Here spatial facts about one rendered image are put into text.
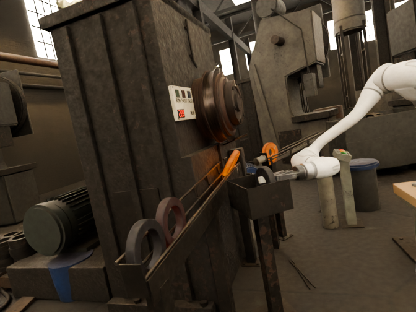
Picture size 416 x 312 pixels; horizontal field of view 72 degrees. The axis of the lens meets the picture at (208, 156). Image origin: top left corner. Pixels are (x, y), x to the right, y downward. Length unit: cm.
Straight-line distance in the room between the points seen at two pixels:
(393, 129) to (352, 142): 48
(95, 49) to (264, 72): 325
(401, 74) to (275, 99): 307
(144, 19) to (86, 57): 40
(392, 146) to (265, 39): 226
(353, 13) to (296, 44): 619
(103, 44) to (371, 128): 312
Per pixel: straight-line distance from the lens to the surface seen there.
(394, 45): 543
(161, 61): 153
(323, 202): 254
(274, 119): 457
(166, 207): 104
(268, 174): 137
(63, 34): 186
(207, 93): 170
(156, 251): 102
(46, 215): 228
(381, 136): 396
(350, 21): 1053
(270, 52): 461
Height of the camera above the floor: 102
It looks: 6 degrees down
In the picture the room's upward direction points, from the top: 10 degrees counter-clockwise
